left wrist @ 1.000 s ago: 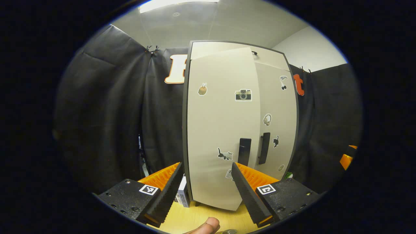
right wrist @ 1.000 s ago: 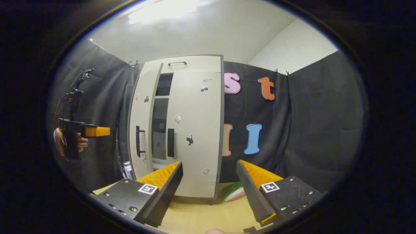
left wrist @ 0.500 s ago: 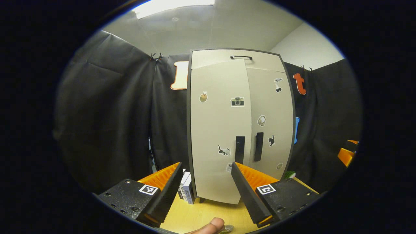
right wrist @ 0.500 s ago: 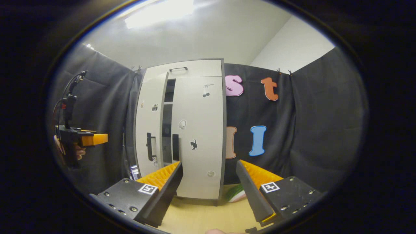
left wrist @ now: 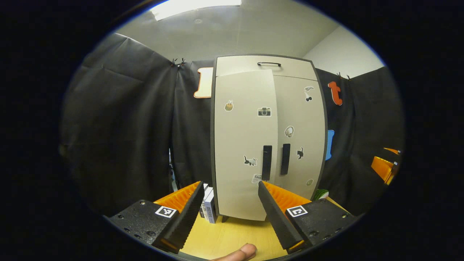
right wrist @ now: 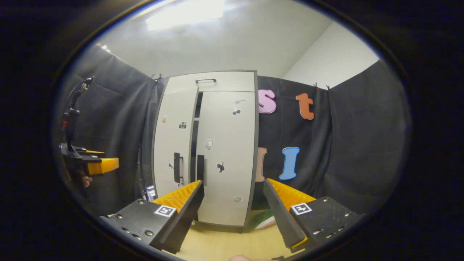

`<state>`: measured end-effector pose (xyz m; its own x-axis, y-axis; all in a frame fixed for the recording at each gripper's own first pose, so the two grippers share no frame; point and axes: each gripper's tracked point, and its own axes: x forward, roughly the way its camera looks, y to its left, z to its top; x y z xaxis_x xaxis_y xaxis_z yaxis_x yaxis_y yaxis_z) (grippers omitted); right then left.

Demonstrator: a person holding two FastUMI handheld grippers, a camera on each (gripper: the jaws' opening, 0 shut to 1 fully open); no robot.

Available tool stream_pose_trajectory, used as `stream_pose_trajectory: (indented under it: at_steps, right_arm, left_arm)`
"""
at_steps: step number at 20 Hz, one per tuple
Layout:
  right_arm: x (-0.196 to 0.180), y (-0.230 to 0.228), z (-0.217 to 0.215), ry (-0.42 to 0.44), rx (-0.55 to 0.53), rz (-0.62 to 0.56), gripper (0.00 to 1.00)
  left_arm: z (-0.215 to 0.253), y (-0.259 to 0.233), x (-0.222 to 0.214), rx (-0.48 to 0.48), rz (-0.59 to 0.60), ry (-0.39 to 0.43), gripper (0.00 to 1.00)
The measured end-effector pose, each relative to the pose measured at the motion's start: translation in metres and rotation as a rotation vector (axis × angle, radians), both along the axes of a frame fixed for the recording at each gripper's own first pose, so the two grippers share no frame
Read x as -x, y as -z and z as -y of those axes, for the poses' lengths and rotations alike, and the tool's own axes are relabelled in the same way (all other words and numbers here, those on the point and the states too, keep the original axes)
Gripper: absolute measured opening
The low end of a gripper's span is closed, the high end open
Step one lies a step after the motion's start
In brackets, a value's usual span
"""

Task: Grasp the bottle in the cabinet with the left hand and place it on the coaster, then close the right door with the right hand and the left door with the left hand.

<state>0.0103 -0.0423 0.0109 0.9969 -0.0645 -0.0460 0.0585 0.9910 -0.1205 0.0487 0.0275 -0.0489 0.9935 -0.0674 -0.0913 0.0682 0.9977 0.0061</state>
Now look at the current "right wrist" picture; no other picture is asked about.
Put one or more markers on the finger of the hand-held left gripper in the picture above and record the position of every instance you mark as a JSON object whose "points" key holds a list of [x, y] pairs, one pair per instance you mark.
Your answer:
{"points": [[103, 165], [90, 151]]}

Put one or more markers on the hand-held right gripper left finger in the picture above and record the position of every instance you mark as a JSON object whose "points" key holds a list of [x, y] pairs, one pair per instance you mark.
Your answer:
{"points": [[186, 212]]}

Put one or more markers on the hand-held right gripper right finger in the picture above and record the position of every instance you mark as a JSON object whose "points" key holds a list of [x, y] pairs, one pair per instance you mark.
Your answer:
{"points": [[282, 214]]}

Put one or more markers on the white cabinet door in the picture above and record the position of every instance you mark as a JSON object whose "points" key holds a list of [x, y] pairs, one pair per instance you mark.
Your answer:
{"points": [[228, 137], [174, 137]]}

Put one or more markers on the white grey cabinet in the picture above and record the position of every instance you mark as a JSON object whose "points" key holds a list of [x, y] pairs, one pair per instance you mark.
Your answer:
{"points": [[198, 105]]}

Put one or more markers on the white cabinet drawer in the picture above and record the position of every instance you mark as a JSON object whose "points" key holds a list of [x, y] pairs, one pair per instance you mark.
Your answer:
{"points": [[232, 81]]}

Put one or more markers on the green striped object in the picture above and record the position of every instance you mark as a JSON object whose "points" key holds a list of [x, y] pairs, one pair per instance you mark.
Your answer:
{"points": [[262, 218]]}

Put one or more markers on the white book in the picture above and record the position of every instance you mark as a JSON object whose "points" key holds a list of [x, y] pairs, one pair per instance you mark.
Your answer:
{"points": [[152, 193]]}

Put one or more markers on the light blue book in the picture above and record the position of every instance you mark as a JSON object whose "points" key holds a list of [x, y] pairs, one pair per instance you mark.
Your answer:
{"points": [[147, 192]]}

